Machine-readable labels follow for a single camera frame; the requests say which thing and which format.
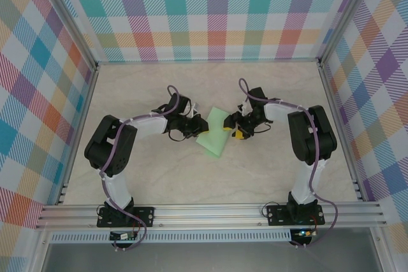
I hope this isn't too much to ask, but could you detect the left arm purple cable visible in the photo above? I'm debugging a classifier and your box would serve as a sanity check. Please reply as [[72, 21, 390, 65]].
[[98, 84, 192, 252]]

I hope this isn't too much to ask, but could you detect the aluminium side frame rail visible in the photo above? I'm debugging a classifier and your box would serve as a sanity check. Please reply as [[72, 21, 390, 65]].
[[55, 64, 99, 206], [318, 63, 367, 203]]

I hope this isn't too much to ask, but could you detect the right gripper thin black cable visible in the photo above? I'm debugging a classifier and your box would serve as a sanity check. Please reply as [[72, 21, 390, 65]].
[[253, 118, 275, 135]]

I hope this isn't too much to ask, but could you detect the slotted grey cable tray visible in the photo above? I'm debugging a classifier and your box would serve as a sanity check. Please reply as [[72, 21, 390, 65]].
[[50, 229, 293, 243]]

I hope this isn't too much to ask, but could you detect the aluminium frame leg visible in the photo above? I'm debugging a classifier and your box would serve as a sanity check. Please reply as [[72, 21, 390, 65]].
[[369, 227, 391, 272], [30, 229, 52, 272]]

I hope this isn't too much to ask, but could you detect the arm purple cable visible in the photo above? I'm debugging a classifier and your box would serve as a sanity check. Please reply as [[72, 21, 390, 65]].
[[98, 84, 192, 252], [238, 77, 339, 250]]

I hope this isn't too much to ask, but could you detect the wide aluminium mounting rail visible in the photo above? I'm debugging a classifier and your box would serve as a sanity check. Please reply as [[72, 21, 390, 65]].
[[35, 203, 388, 230]]

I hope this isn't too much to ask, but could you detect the aluminium frame post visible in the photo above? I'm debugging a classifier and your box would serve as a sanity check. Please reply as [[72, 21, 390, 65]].
[[40, 0, 98, 71], [318, 0, 379, 69]]

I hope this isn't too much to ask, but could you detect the gripper thin black cable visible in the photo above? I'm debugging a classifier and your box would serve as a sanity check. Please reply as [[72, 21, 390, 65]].
[[253, 118, 275, 135], [168, 128, 189, 142]]

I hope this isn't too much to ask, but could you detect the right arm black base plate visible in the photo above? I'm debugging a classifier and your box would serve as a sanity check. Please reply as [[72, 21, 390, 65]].
[[266, 204, 325, 227]]

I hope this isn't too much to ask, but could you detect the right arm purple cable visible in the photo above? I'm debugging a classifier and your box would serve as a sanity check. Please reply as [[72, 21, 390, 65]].
[[238, 77, 339, 250]]

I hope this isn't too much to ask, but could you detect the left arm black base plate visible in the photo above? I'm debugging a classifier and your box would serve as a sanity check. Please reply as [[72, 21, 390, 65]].
[[97, 206, 156, 228]]

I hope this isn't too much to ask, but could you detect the left gripper thin black cable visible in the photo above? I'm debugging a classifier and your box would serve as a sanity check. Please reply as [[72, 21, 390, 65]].
[[168, 128, 189, 142]]

